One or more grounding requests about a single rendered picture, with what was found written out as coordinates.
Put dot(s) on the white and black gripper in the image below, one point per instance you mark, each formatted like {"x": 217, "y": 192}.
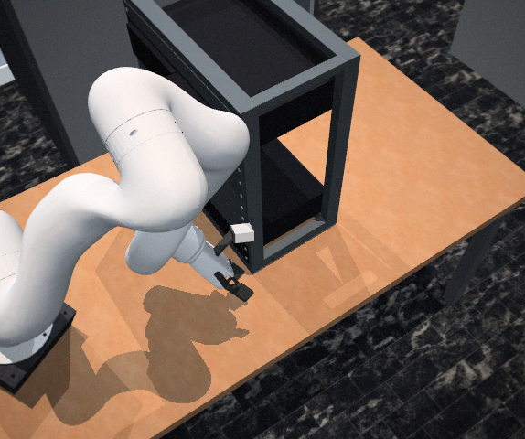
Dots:
{"x": 215, "y": 269}

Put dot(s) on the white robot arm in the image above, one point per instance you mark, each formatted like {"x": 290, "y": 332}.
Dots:
{"x": 173, "y": 154}

